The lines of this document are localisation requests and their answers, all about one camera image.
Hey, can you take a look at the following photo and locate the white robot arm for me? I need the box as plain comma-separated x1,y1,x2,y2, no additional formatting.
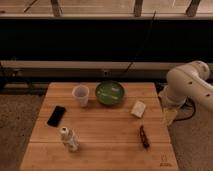
158,61,213,125

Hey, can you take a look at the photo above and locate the black cable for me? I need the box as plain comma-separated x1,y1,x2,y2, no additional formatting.
118,10,158,80

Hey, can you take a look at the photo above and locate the black smartphone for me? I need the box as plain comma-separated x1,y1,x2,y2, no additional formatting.
47,106,66,127

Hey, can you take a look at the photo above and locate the white plastic bottle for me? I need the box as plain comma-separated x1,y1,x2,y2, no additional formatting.
60,127,79,152

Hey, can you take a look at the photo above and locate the wooden table board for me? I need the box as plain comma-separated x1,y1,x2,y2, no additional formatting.
20,83,179,171

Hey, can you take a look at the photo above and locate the green bowl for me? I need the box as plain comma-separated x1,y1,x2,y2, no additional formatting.
95,80,125,106

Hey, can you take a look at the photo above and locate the dark red pocket knife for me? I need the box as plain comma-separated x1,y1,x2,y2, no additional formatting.
140,125,150,149

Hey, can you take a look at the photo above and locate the translucent plastic cup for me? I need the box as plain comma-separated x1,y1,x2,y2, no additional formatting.
72,85,89,107

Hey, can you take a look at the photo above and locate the white sponge block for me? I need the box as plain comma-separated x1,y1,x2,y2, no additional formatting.
131,101,146,118

